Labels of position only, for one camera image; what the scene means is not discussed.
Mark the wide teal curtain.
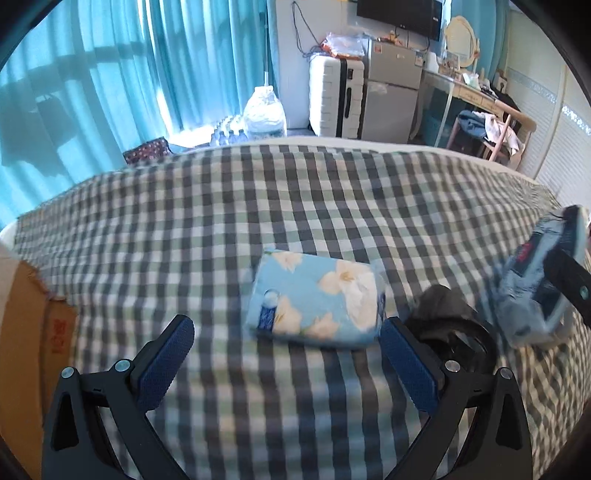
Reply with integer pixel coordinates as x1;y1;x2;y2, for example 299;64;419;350
0;0;269;232

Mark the white suitcase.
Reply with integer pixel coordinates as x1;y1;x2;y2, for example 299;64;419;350
308;54;366;138

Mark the clothes pile on chair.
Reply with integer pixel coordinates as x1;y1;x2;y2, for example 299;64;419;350
457;109;525;158

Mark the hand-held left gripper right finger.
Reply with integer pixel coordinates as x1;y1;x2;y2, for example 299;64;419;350
379;316;533;480

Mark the clear plastic bag of snacks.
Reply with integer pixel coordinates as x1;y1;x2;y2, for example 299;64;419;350
320;32;370;60

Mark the grey mini fridge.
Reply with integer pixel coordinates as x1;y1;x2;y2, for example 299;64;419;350
359;38;424;143

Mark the large clear water jug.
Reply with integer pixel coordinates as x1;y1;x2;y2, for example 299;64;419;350
243;85;287;142

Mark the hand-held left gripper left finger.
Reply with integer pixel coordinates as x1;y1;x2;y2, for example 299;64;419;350
41;315;195;480

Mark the oval white vanity mirror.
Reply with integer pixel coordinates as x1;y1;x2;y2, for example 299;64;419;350
444;16;481;73

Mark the white slatted wardrobe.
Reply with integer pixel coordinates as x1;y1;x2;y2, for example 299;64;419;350
507;64;591;200

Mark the wooden desk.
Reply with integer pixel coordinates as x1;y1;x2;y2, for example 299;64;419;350
418;69;537;149

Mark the light blue floral tissue pack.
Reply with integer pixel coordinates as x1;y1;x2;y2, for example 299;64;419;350
246;248;387;348

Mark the dark floral bag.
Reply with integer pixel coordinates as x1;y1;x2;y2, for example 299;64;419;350
123;137;172;165

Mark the hanging wall cable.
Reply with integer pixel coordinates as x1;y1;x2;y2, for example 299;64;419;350
290;0;315;59

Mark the wooden chair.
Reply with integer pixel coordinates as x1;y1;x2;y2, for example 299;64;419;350
445;111;525;165

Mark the black wall television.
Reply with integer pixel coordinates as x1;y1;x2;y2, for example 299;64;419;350
356;0;443;41

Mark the brown cardboard box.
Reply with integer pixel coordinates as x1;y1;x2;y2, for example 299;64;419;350
0;258;79;480

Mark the pack of small water bottles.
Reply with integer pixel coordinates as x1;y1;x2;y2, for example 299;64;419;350
209;113;250;148

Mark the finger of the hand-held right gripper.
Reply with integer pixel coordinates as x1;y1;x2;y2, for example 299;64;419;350
542;251;591;325

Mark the narrow teal curtain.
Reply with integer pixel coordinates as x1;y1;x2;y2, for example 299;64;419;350
450;0;509;71

